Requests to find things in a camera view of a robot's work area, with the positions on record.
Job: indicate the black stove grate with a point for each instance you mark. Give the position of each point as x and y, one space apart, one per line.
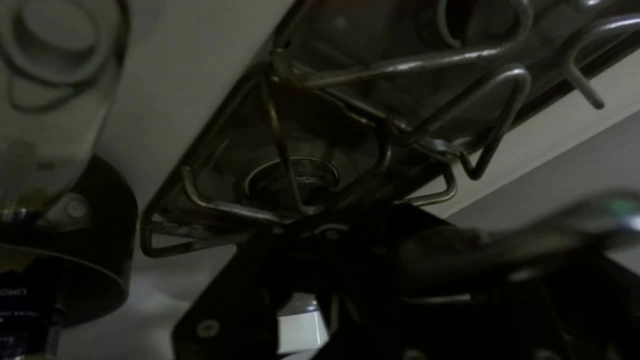
332 127

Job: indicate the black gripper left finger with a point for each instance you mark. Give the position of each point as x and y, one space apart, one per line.
232 292

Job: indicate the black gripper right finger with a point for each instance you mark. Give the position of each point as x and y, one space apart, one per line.
401 320

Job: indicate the white gas stove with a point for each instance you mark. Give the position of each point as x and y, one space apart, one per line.
187 66

